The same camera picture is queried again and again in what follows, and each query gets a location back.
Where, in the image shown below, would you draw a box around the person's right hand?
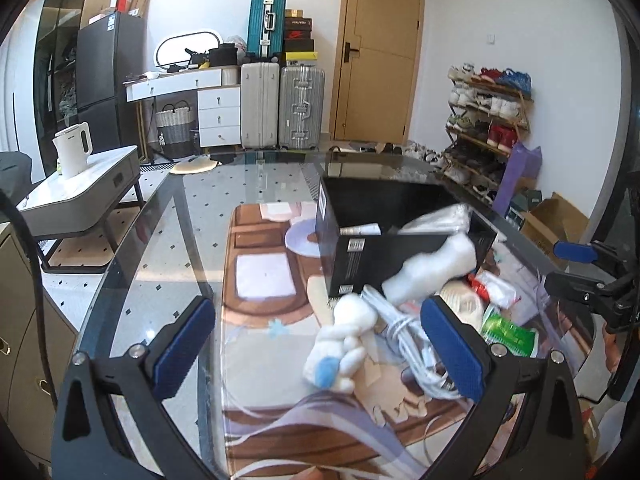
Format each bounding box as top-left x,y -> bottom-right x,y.
601,320 -> 623,373

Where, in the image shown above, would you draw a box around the white fluffy plush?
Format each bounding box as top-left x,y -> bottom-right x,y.
382,234 -> 477,306

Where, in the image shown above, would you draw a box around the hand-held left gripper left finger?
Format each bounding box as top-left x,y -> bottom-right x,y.
50,296 -> 217,480

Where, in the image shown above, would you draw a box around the printed desk mat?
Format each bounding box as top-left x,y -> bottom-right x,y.
220,200 -> 596,480

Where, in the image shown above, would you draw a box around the red and white packet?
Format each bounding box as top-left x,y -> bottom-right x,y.
470,270 -> 518,308

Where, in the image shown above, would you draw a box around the rows of racked shoes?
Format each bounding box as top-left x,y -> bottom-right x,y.
445,62 -> 533,201

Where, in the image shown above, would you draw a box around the white cable bundle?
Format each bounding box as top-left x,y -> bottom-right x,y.
360,285 -> 466,401

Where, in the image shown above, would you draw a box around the dark grey bag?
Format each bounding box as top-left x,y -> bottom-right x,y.
0,150 -> 33,221

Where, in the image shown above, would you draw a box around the black bag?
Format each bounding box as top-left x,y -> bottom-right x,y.
207,44 -> 240,67

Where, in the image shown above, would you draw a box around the black storage box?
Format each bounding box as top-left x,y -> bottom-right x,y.
314,176 -> 498,298

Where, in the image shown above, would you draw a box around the clear plastic bag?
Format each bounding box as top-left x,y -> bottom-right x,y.
400,205 -> 473,236

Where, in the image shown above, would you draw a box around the green packet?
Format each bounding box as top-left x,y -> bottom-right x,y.
481,305 -> 540,358

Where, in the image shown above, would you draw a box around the white vanity desk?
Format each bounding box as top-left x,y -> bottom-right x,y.
124,66 -> 242,148

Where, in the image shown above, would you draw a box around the wooden door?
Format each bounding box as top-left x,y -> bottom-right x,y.
330,0 -> 426,145

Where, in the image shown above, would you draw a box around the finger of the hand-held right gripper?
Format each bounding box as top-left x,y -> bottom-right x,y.
553,240 -> 632,275
544,270 -> 626,307

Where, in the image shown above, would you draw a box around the white grey side table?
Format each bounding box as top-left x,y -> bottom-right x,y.
17,146 -> 146,273

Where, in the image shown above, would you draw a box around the purple bag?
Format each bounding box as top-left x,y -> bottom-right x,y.
492,142 -> 543,221

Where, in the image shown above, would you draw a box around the teal suitcase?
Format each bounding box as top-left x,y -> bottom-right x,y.
246,0 -> 287,61

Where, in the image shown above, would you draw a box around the scattered sneakers and slippers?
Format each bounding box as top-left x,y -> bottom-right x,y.
327,142 -> 451,168

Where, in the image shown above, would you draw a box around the silver suitcase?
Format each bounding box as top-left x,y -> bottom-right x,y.
278,65 -> 326,151

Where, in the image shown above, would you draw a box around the wooden shoe rack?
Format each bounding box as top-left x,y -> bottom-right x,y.
442,62 -> 535,206

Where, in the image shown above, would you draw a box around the woven laundry basket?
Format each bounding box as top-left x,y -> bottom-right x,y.
155,101 -> 195,158

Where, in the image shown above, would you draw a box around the white plush dog toy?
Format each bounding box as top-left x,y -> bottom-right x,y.
304,294 -> 378,392

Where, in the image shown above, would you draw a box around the oval vanity mirror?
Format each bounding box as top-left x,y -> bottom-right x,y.
154,27 -> 223,68

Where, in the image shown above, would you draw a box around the open cardboard box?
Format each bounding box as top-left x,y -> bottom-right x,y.
520,192 -> 591,271

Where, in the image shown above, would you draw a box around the beige cabinet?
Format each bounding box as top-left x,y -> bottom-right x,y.
0,220 -> 81,461

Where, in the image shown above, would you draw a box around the bagged white rope coil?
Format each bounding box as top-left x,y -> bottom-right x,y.
435,277 -> 493,333

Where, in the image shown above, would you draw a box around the white electric kettle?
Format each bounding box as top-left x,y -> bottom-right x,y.
52,121 -> 93,180

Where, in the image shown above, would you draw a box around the black refrigerator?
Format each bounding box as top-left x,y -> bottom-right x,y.
75,11 -> 147,153

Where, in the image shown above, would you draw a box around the white suitcase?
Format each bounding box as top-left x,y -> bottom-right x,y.
240,61 -> 281,150

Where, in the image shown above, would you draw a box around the dark glass display cabinet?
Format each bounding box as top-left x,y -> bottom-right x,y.
32,0 -> 118,126

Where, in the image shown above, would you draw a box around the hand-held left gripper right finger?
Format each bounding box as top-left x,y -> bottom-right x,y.
420,295 -> 588,480

